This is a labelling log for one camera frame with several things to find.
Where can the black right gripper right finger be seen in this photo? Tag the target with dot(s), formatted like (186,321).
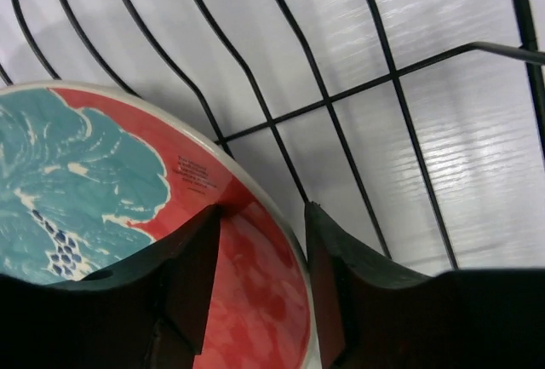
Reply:
(371,312)

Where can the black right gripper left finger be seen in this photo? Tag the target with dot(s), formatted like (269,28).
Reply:
(149,310)

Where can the black wire dish rack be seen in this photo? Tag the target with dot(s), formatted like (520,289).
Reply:
(329,100)

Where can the teal and red plate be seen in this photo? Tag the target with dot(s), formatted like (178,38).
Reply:
(91,175)

